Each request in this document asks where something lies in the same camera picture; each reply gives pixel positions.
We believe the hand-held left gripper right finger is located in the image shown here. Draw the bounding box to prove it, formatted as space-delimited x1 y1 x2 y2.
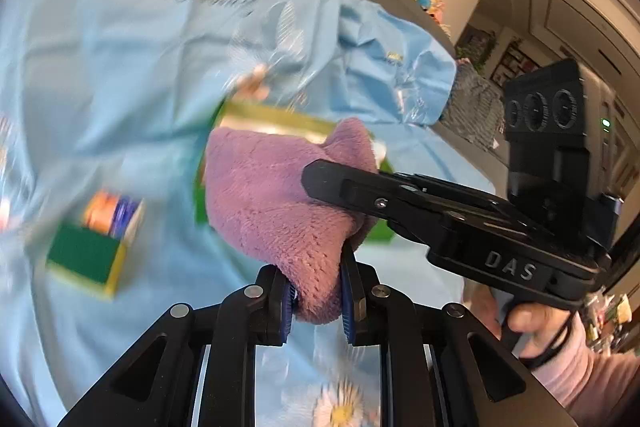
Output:
340 251 577 427

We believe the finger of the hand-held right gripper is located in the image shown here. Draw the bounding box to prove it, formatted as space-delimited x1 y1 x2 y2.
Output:
301 159 501 254

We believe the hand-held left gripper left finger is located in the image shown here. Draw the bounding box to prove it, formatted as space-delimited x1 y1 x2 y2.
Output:
56 264 297 427

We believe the purple fluffy towel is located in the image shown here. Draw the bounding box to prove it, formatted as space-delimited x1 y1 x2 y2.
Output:
204 117 381 325

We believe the green cardboard box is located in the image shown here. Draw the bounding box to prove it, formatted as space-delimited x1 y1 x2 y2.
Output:
192 99 396 245

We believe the person's right forearm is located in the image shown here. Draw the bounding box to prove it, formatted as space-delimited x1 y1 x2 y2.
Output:
525 317 640 410

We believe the person's right hand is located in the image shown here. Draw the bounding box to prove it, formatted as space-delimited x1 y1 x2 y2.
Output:
470 284 576 359

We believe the grey knitted cushion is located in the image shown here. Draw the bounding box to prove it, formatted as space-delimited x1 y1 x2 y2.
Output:
440 62 506 152

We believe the framed photo collage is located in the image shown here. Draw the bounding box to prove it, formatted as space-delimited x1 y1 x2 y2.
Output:
492 38 539 86

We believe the green and yellow sponge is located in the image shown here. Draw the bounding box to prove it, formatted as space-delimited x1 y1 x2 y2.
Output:
46 221 127 302

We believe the light blue printed sheet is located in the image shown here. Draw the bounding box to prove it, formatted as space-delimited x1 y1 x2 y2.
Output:
0 0 496 427

